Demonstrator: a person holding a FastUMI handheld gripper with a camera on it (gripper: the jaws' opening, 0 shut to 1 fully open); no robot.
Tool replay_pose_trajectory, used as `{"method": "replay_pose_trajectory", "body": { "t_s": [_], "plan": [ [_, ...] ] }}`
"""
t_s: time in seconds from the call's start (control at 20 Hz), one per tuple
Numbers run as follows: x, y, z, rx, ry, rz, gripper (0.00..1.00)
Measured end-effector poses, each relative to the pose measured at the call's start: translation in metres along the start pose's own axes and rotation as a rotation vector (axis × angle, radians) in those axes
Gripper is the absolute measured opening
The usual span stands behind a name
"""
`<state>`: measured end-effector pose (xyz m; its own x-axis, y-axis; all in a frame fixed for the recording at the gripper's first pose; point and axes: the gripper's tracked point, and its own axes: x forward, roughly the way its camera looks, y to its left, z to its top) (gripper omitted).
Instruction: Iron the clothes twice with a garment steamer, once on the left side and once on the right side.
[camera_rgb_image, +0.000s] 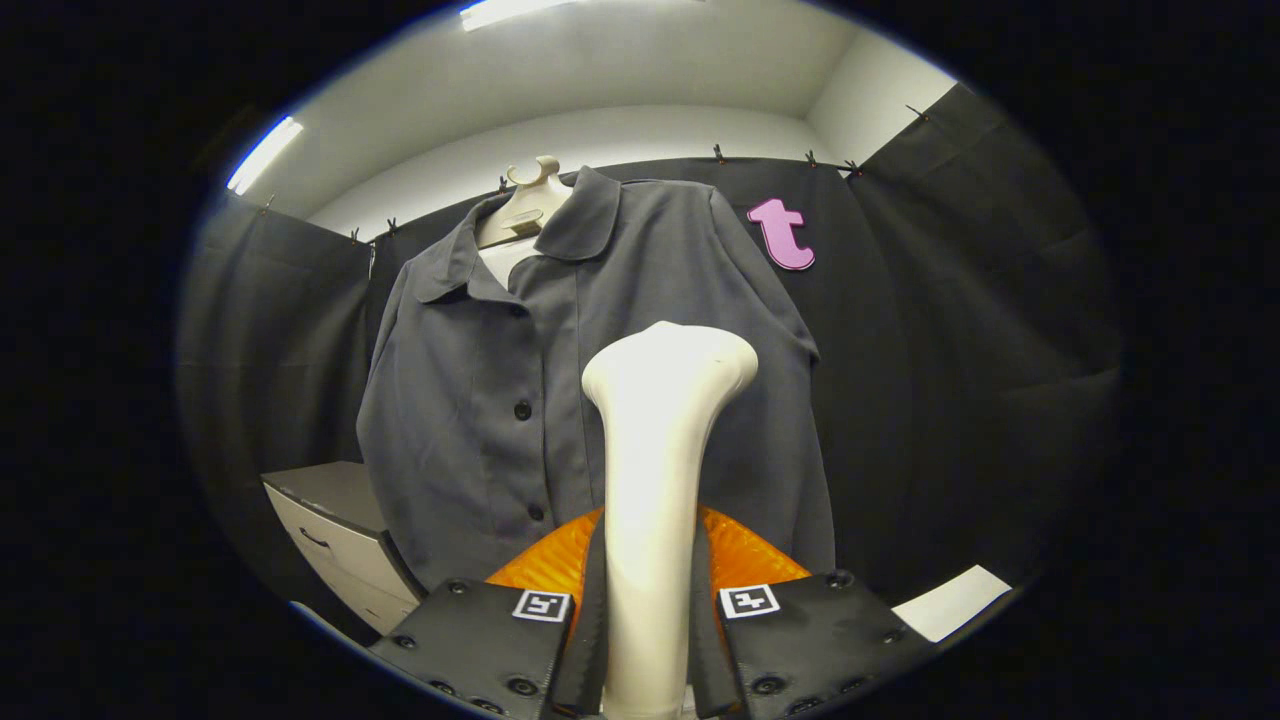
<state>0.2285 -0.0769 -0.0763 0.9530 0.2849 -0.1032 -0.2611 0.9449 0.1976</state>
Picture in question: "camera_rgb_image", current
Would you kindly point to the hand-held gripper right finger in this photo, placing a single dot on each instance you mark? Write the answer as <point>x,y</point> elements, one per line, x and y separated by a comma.
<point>820,640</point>

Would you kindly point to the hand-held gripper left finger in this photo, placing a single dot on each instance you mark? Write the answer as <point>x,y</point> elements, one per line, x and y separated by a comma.
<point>480,640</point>

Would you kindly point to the grey button-up shirt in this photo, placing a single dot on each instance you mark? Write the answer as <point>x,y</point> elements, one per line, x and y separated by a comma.
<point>460,420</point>

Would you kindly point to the white garment steamer head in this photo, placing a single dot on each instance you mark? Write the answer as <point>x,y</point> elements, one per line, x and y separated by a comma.
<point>655,450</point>

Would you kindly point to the cream garment hanger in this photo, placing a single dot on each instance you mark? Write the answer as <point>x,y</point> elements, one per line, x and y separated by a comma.
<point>530,200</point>

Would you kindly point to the white side table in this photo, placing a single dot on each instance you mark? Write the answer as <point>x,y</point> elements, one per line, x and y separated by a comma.
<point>950,605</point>

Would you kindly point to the white cabinet with dark top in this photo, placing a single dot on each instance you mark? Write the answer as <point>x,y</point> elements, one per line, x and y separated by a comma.
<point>340,545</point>

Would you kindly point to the ceiling light strip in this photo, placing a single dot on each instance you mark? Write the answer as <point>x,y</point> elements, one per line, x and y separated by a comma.
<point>264,155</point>

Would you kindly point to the ceiling light panel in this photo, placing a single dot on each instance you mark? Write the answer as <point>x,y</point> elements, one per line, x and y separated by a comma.
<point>510,10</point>

